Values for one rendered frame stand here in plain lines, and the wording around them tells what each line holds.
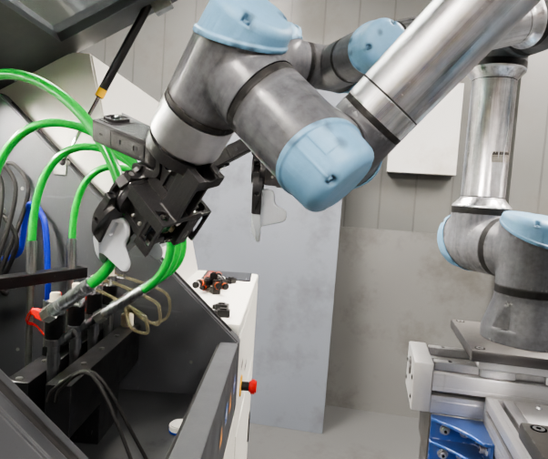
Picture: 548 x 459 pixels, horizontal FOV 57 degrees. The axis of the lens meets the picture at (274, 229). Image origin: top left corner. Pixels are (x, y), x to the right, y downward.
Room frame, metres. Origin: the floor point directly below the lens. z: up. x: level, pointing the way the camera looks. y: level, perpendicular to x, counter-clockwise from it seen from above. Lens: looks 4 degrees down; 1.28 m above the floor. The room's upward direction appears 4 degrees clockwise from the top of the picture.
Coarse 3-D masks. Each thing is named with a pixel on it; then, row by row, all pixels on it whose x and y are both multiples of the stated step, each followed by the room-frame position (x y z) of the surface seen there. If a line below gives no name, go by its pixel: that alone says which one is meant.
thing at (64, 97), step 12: (0, 72) 0.69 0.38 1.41; (12, 72) 0.68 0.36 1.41; (24, 72) 0.68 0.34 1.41; (36, 84) 0.66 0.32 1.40; (48, 84) 0.66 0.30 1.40; (60, 96) 0.65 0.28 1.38; (72, 108) 0.64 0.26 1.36; (84, 120) 0.63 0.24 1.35; (96, 144) 0.62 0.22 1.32; (108, 156) 0.61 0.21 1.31; (108, 168) 0.61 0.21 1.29; (120, 168) 0.62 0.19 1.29; (108, 264) 0.61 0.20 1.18; (96, 276) 0.62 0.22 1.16
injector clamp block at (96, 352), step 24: (120, 336) 0.95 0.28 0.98; (96, 360) 0.82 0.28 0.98; (120, 360) 0.93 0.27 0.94; (24, 384) 0.71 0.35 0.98; (48, 384) 0.71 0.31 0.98; (72, 384) 0.71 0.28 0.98; (48, 408) 0.71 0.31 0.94; (72, 408) 0.71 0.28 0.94; (96, 408) 0.83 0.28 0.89; (72, 432) 0.72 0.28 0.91; (96, 432) 0.83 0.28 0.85
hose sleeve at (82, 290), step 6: (84, 282) 0.62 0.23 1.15; (78, 288) 0.63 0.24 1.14; (84, 288) 0.62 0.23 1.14; (90, 288) 0.62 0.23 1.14; (66, 294) 0.64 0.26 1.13; (72, 294) 0.63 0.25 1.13; (78, 294) 0.63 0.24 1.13; (84, 294) 0.63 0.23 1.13; (60, 300) 0.64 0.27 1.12; (66, 300) 0.63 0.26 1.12; (72, 300) 0.63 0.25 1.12; (78, 300) 0.64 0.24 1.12; (48, 306) 0.65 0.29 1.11; (54, 306) 0.64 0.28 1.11; (60, 306) 0.64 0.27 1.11; (66, 306) 0.64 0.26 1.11; (54, 312) 0.65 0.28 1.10; (60, 312) 0.65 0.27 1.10
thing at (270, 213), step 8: (264, 192) 0.85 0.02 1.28; (272, 192) 0.85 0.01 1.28; (264, 200) 0.85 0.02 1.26; (272, 200) 0.85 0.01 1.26; (264, 208) 0.85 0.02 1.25; (272, 208) 0.85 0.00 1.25; (280, 208) 0.85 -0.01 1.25; (256, 216) 0.84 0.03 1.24; (264, 216) 0.85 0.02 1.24; (272, 216) 0.85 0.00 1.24; (280, 216) 0.85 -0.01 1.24; (256, 224) 0.85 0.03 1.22; (264, 224) 0.85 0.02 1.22; (256, 232) 0.85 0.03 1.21; (256, 240) 0.87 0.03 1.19
